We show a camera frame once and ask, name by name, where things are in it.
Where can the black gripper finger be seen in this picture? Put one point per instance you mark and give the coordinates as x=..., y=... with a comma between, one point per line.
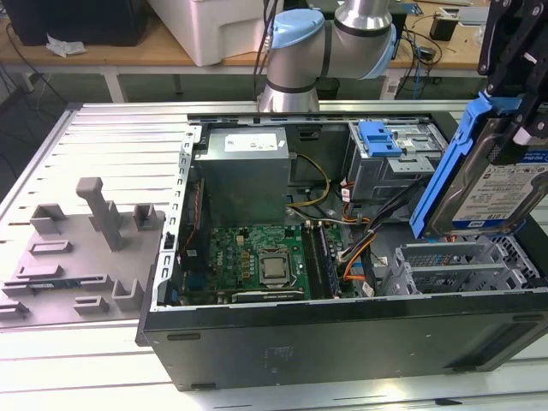
x=535, y=77
x=503, y=38

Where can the hard disk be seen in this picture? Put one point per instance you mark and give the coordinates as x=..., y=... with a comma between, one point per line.
x=492, y=192

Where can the metal disk bay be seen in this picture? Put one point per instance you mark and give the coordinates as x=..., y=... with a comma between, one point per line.
x=454, y=269

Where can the pale grey flat box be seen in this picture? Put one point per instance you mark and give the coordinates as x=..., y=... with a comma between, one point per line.
x=473, y=15

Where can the small black cube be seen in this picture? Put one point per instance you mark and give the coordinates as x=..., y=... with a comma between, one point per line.
x=443, y=27

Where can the black upright box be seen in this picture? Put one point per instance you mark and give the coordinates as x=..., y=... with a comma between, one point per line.
x=400, y=34

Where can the blue plastic drive latch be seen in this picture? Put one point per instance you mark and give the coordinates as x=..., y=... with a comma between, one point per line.
x=379, y=139

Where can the metal optical drive cage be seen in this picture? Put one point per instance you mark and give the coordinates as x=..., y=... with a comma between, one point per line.
x=385, y=180

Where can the RAM stick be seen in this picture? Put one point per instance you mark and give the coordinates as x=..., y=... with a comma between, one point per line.
x=311, y=261
x=329, y=261
x=55, y=284

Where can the large white box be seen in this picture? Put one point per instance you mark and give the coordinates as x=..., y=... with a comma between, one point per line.
x=205, y=30

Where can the grey power supply unit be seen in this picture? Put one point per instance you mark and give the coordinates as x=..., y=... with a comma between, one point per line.
x=244, y=188

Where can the CPU socket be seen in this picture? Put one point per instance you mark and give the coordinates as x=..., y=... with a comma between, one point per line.
x=274, y=253

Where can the silver CPU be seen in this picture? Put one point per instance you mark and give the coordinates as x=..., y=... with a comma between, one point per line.
x=274, y=268

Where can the black PC case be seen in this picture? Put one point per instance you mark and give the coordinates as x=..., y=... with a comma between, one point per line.
x=342, y=342

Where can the black graphics card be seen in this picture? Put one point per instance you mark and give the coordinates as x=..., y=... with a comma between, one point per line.
x=265, y=296

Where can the green motherboard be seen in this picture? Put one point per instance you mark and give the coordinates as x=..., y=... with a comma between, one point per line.
x=231, y=257

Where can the black case fan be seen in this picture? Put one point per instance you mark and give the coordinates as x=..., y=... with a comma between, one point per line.
x=194, y=240

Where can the large black box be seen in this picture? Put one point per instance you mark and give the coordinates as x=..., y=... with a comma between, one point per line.
x=85, y=21

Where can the crumpled white paper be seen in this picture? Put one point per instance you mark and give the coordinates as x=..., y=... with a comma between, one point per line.
x=66, y=46

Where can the grey parts rack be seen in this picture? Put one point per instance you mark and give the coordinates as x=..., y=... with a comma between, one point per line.
x=85, y=265

